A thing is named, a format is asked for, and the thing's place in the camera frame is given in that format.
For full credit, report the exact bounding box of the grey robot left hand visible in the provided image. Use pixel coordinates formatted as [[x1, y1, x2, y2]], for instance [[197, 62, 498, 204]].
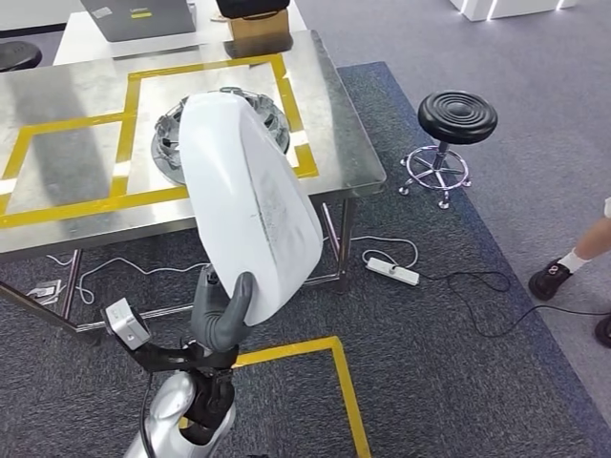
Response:
[[190, 265, 255, 354]]

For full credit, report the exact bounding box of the white curved plastic part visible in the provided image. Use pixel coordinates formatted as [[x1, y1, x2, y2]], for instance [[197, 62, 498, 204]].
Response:
[[177, 91, 324, 328]]

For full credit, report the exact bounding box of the steel workbench table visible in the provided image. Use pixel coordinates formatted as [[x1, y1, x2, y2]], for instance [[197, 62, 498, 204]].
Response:
[[0, 30, 387, 345]]

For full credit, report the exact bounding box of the grey wheel hubcap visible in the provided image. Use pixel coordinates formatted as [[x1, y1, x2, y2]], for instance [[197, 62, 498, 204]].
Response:
[[150, 86, 291, 186]]

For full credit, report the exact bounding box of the floor socket plate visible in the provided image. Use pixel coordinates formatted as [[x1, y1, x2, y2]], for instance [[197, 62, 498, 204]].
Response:
[[26, 280, 63, 304]]

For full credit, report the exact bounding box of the white power strip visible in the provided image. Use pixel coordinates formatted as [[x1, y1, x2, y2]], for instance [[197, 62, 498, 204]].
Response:
[[366, 256, 421, 287]]

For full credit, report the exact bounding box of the brown cardboard box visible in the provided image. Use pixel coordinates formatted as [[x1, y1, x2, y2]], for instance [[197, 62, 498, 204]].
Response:
[[227, 9, 290, 40]]

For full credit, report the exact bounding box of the grey laptop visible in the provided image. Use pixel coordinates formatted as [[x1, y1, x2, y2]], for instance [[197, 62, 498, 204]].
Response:
[[80, 0, 197, 44]]

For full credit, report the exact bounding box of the black carry case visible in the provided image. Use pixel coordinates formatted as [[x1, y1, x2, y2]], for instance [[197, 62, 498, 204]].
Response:
[[215, 0, 291, 20]]

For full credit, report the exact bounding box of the white desk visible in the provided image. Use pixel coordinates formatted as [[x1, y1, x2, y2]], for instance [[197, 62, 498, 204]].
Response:
[[54, 0, 307, 68]]

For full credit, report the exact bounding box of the black round stool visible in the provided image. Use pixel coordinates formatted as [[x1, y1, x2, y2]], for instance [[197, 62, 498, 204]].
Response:
[[399, 90, 498, 211], [0, 40, 43, 73]]

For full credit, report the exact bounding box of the person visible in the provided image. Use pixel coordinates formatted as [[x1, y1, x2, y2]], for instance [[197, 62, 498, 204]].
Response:
[[528, 197, 611, 349]]

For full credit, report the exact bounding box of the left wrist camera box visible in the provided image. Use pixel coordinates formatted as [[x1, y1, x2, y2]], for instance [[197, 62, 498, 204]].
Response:
[[100, 298, 151, 351]]

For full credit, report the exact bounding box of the white cable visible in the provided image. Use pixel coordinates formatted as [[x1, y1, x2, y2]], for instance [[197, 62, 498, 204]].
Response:
[[45, 235, 420, 306]]

